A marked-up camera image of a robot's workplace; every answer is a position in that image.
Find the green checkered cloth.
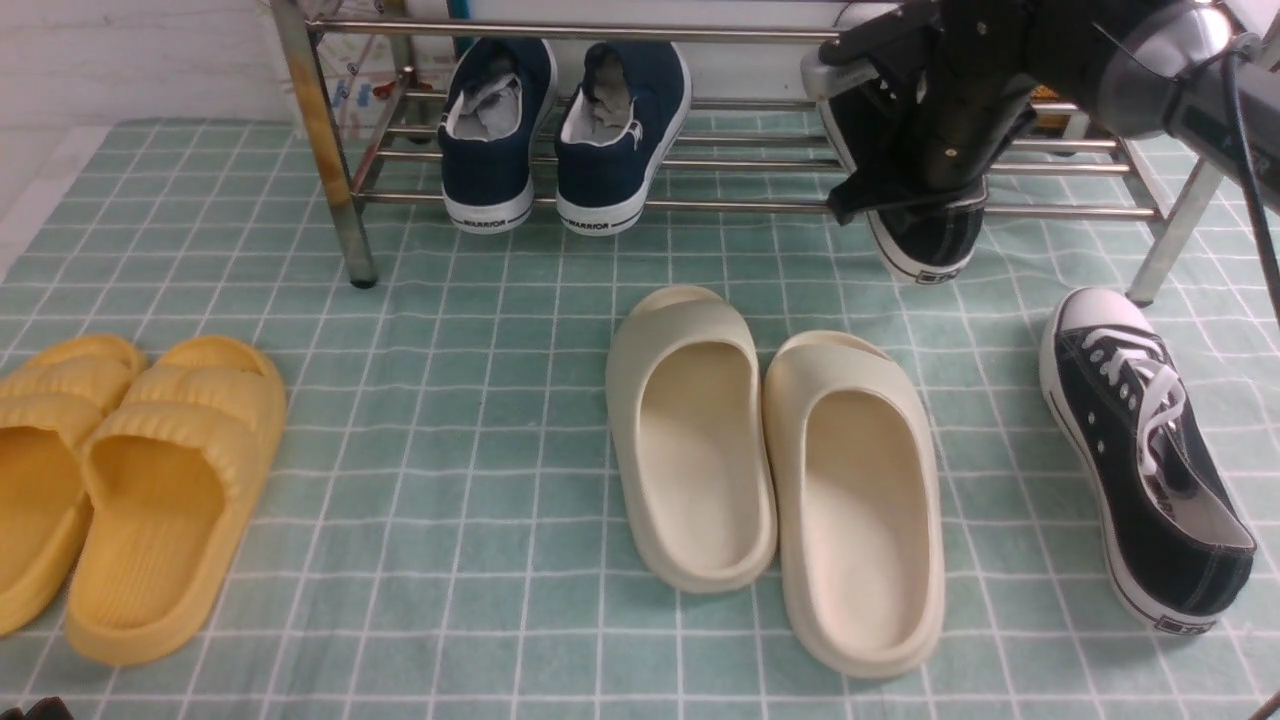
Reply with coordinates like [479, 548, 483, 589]
[3, 120, 1277, 719]

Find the navy canvas shoe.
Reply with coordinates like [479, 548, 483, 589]
[436, 37, 559, 234]
[554, 40, 692, 237]

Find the left yellow slipper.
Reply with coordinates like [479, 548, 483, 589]
[1, 334, 148, 635]

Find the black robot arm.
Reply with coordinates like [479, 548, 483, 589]
[817, 1, 1279, 223]

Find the left cream slipper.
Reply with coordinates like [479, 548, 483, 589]
[605, 284, 777, 594]

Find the metal shoe rack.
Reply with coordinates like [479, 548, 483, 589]
[270, 1, 1277, 306]

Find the right navy canvas shoe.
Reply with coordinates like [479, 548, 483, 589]
[554, 40, 692, 237]

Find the yellow slipper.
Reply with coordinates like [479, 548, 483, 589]
[1, 334, 148, 635]
[65, 336, 288, 666]

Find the left navy canvas shoe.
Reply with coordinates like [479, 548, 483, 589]
[436, 37, 559, 234]

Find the black canvas sneaker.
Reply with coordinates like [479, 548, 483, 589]
[1039, 287, 1258, 635]
[801, 50, 989, 284]

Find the cream slipper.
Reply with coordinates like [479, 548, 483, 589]
[762, 331, 946, 679]
[605, 284, 777, 594]

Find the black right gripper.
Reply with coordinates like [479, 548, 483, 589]
[818, 1, 1057, 225]

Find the black cable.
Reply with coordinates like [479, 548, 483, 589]
[1091, 20, 1280, 331]

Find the right yellow slipper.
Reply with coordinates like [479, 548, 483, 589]
[65, 336, 288, 666]

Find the right cream slipper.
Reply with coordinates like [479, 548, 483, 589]
[762, 331, 946, 679]

